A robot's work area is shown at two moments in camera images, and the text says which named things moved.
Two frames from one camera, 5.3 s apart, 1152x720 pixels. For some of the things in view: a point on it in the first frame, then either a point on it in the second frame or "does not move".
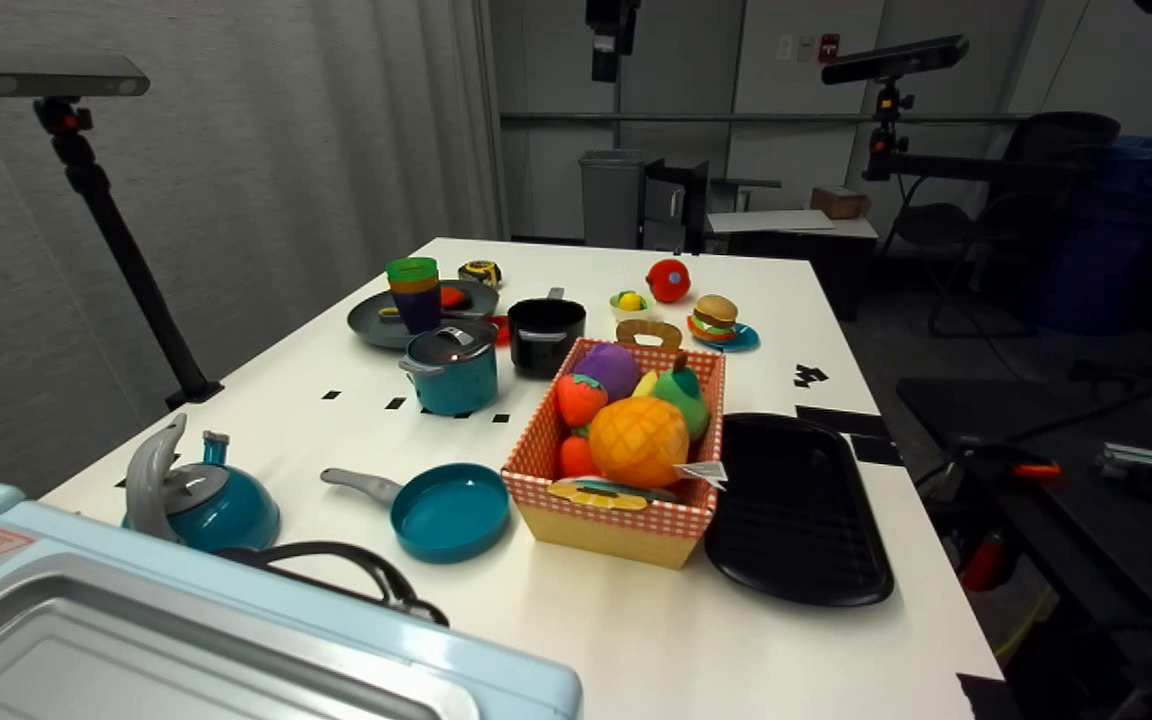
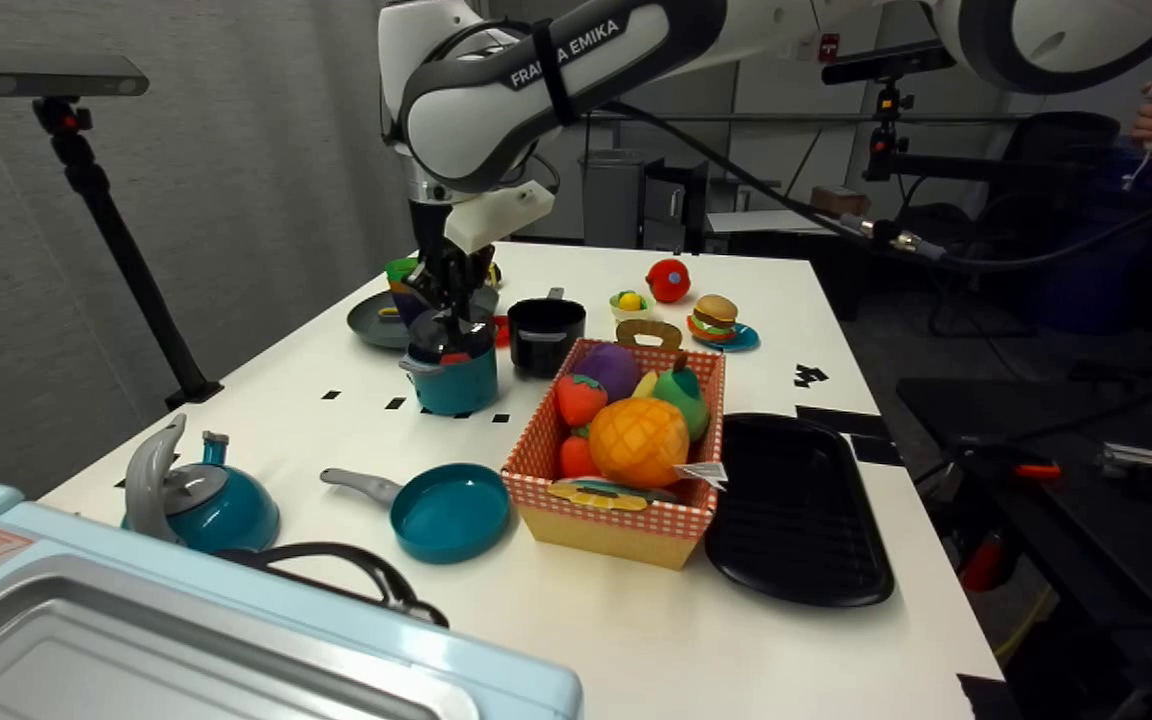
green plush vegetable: (683, 390) does not move
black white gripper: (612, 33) → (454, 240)
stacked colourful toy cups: (415, 294) does not move
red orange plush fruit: (576, 397) does not move
